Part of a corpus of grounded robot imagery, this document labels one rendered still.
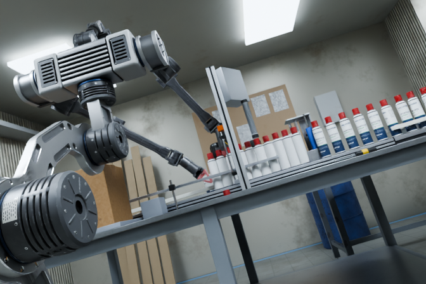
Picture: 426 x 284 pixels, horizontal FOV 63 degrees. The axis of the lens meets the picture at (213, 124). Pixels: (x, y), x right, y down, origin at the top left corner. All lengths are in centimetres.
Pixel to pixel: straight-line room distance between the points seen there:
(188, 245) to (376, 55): 380
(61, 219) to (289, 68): 472
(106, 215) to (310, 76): 417
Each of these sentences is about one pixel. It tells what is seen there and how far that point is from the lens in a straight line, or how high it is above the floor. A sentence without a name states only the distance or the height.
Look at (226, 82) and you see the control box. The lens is 179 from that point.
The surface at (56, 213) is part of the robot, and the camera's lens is 79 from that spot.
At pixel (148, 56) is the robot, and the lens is 137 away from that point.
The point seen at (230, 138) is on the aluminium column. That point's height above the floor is 110.
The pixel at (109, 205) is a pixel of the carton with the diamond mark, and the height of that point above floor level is 93.
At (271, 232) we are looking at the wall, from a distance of 493.
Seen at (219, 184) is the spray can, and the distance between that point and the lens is 186.
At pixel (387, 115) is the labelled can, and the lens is 200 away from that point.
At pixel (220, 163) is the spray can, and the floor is 101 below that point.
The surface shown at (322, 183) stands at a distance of 146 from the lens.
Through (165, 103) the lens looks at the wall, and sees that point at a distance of 525.
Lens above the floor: 79
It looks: 13 degrees up
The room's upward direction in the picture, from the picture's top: 16 degrees counter-clockwise
